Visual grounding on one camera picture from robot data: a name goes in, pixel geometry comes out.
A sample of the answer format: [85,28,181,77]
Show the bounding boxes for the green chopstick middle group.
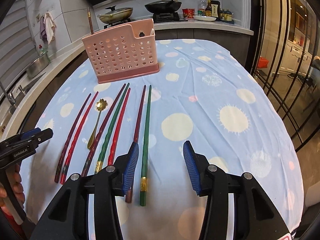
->
[94,83,130,174]

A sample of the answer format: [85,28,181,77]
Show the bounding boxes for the small condiment jars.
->
[220,9,234,24]

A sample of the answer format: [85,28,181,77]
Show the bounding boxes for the red stool beyond glass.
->
[257,56,269,69]

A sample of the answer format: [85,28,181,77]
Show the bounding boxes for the maroon chopstick middle group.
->
[81,84,126,177]

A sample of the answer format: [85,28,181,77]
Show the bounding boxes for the dark soy sauce bottle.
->
[210,0,221,21]

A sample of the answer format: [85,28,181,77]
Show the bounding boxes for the black gas stove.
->
[100,17,189,30]

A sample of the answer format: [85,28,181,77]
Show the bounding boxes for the black wok with lid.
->
[145,0,182,14]

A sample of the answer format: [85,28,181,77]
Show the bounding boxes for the purple hanging cloth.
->
[40,16,47,43]

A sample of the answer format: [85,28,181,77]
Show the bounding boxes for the person's left hand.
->
[0,164,25,216]

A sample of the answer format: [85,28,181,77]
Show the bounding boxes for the yellow-cap sauce bottle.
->
[205,0,212,17]

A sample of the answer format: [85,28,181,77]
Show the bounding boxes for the red chopstick group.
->
[107,88,131,166]

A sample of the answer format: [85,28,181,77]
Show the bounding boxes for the clear oil bottle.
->
[197,0,207,16]

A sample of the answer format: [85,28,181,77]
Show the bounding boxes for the maroon chopstick pair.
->
[125,85,146,203]

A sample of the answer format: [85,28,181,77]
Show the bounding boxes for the gold flower spoon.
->
[87,99,108,149]

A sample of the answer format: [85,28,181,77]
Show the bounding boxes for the beige frying pan with lid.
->
[97,5,133,24]

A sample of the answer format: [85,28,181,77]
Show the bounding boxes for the white plate on counter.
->
[194,15,216,22]

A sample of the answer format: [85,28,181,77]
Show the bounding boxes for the green chopstick pair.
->
[139,85,152,206]

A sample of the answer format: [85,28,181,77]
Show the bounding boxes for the red snack cup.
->
[182,8,195,19]

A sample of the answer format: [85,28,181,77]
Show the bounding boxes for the white hanging towel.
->
[44,11,56,44]

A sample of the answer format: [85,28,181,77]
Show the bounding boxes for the blue planet-print tablecloth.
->
[21,40,304,239]

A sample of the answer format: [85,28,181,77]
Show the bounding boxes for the pink perforated utensil holder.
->
[82,20,160,84]

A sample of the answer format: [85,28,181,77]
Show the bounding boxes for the steel pot on counter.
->
[26,53,50,79]

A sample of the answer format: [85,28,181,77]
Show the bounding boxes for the chrome sink faucet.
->
[0,82,26,107]

